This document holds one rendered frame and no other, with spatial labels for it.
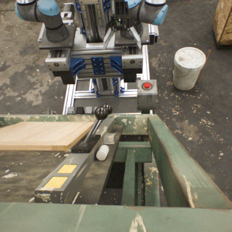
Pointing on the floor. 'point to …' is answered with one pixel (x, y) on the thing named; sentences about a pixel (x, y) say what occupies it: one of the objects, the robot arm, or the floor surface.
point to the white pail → (188, 67)
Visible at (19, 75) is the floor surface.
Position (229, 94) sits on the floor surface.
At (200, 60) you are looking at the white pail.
